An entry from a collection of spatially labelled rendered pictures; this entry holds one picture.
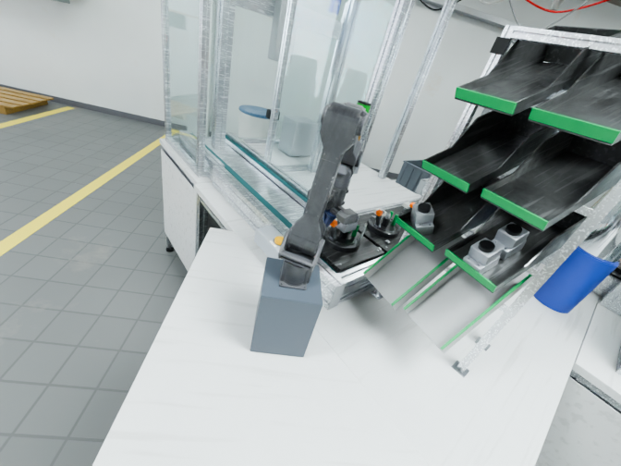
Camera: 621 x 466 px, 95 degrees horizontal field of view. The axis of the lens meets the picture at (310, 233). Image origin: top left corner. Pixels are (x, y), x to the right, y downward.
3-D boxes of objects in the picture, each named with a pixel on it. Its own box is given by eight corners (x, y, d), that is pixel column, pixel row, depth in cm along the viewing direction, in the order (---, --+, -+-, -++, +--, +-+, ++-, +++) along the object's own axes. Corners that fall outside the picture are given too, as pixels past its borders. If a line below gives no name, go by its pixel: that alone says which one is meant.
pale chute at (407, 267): (395, 311, 78) (392, 305, 75) (367, 278, 87) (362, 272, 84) (474, 245, 78) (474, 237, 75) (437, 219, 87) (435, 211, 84)
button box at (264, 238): (286, 277, 92) (289, 263, 89) (253, 240, 104) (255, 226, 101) (302, 271, 96) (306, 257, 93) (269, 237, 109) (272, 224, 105)
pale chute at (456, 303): (444, 353, 70) (442, 349, 66) (406, 312, 79) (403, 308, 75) (531, 280, 70) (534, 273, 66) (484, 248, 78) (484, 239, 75)
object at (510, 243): (503, 261, 65) (514, 239, 60) (486, 249, 68) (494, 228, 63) (528, 245, 67) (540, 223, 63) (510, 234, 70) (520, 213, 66)
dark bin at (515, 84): (511, 116, 52) (526, 72, 47) (454, 99, 61) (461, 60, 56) (605, 72, 59) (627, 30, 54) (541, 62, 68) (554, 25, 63)
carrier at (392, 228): (385, 255, 108) (398, 227, 101) (342, 222, 122) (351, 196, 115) (419, 242, 123) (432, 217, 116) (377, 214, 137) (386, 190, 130)
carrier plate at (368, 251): (338, 274, 92) (340, 269, 91) (295, 233, 106) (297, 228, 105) (383, 256, 107) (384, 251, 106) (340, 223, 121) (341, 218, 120)
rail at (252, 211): (327, 310, 90) (337, 285, 84) (212, 185, 141) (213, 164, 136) (339, 304, 93) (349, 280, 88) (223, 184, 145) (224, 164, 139)
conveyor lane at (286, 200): (331, 293, 97) (339, 272, 91) (224, 184, 145) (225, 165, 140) (382, 271, 114) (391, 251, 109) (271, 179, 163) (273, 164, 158)
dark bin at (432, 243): (432, 252, 69) (436, 230, 64) (395, 223, 78) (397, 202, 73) (512, 206, 76) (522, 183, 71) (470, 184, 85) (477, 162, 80)
